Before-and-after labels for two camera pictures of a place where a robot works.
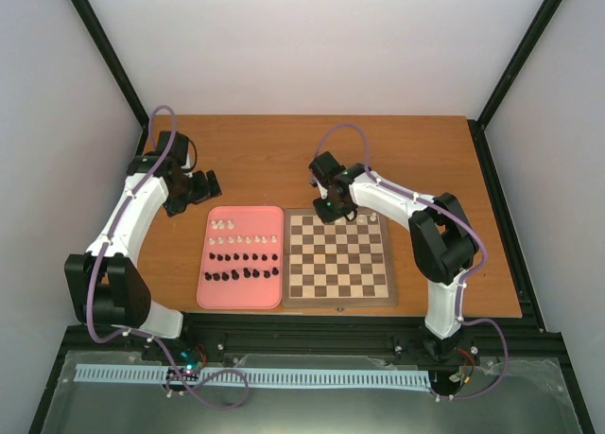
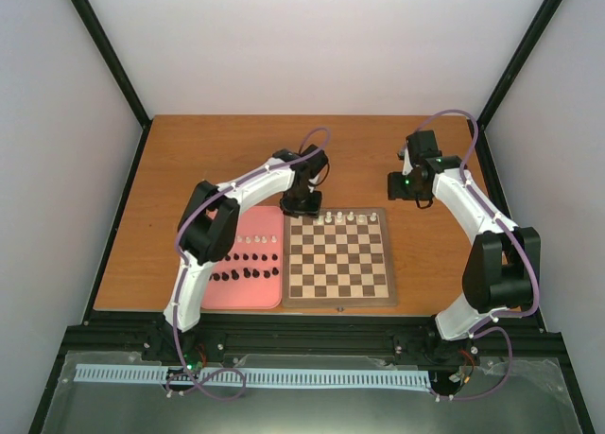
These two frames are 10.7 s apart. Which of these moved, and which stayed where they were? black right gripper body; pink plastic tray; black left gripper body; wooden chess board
Moved: black left gripper body; black right gripper body
Stayed: pink plastic tray; wooden chess board
